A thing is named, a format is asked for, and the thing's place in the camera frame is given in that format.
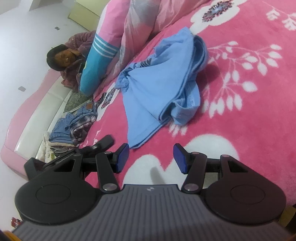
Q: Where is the light blue t-shirt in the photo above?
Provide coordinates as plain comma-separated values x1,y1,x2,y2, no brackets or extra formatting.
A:
115,27,208,149

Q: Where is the pile of jeans and plaid clothes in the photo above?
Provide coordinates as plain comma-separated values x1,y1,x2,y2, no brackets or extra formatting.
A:
37,101,99,163

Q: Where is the white pink bed headboard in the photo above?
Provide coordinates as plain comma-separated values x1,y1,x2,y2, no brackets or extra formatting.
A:
1,70,72,179

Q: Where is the green patterned pillow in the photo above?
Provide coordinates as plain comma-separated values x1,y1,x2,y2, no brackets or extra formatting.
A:
64,92,92,113

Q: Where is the pink floral bed blanket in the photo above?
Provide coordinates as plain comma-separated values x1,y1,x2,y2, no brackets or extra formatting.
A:
77,0,296,200

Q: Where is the person in maroon jacket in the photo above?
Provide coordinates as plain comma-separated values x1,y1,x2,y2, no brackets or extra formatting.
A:
46,31,95,91

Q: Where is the pink grey quilt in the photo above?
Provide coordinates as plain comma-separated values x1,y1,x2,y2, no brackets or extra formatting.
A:
96,1,204,86

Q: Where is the teal pink striped pillow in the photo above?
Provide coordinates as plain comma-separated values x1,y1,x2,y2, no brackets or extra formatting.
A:
79,1,130,96

